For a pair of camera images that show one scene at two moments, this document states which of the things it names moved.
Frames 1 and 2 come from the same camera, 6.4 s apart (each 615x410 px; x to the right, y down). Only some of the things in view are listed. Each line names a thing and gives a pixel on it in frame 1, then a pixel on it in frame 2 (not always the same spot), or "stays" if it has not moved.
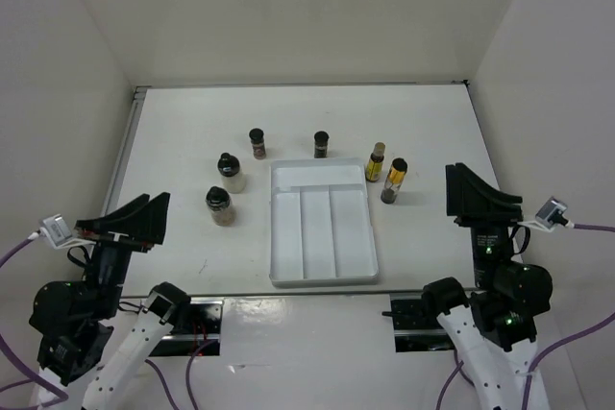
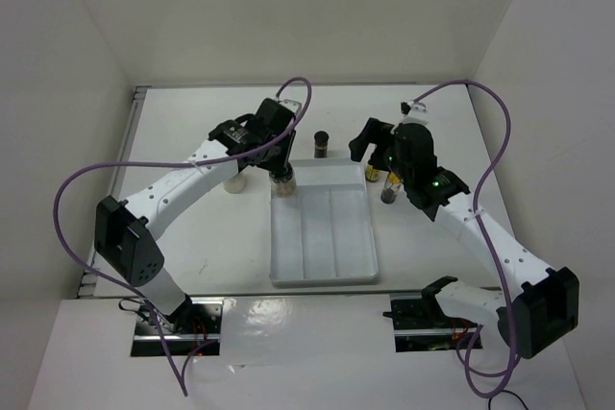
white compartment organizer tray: [321, 228] stays
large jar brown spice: [219, 203] → [284, 189]
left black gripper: [145, 220] → [282, 161]
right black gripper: [474, 201] → [359, 144]
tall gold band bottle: [394, 180] stays
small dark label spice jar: [321, 144] stays
